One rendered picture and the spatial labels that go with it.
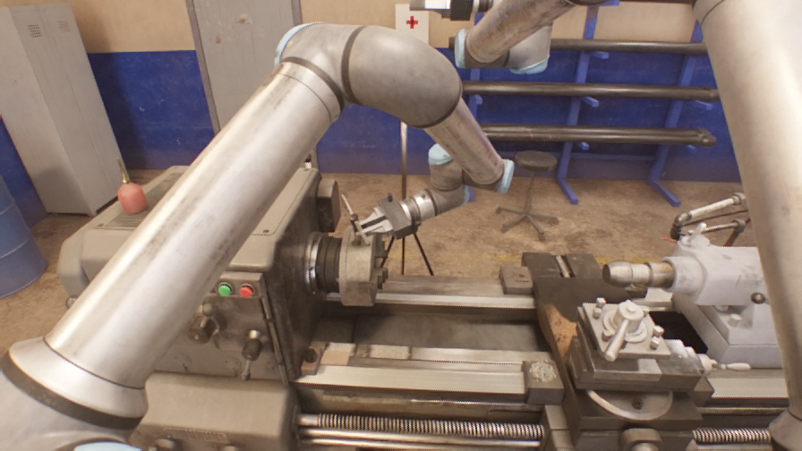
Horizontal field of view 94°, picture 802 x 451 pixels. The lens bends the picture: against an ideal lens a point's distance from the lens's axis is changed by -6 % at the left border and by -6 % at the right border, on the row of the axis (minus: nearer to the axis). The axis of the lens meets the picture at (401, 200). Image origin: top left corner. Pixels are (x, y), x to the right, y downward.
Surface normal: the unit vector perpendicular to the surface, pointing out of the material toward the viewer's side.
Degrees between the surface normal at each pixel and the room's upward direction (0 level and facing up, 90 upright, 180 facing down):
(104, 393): 54
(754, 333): 62
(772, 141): 82
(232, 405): 32
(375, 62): 70
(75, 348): 38
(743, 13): 76
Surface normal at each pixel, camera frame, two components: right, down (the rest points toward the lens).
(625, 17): -0.07, 0.48
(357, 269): -0.06, -0.07
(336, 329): 0.00, -0.88
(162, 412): -0.04, -0.48
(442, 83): 0.58, 0.18
